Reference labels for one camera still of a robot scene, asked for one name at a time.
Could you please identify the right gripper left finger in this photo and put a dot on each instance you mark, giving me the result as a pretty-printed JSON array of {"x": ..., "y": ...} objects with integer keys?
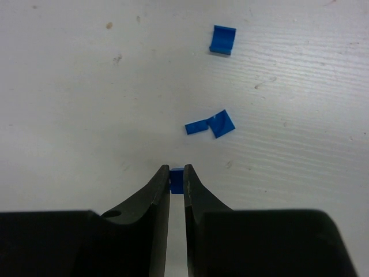
[{"x": 127, "y": 240}]

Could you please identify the small blue lego piece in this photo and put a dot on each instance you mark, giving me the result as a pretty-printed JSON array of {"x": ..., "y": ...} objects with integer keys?
[
  {"x": 220, "y": 124},
  {"x": 222, "y": 40},
  {"x": 196, "y": 127},
  {"x": 176, "y": 180}
]

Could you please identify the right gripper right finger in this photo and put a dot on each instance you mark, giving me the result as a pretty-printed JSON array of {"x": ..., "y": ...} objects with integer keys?
[{"x": 273, "y": 242}]

